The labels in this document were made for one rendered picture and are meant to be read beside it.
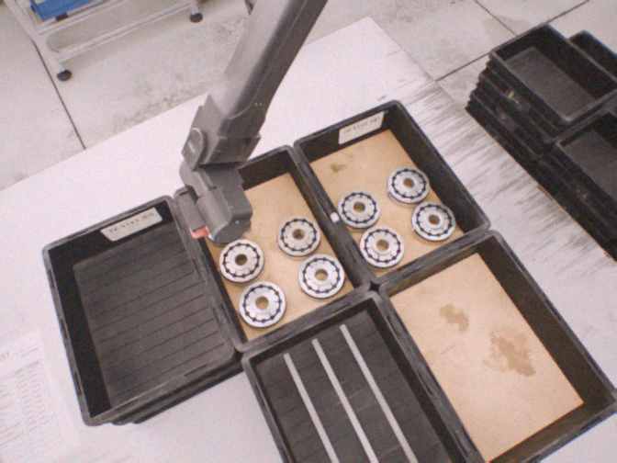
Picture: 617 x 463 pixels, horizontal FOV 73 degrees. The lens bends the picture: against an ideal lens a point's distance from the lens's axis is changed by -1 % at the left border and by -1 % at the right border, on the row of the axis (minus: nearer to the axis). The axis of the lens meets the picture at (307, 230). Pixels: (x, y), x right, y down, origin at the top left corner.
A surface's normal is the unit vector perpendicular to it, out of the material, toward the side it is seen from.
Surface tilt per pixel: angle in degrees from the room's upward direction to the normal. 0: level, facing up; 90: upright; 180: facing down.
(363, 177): 0
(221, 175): 34
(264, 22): 56
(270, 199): 0
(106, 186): 0
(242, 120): 93
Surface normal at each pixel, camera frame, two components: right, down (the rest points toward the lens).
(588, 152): -0.02, -0.41
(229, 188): 0.53, -0.50
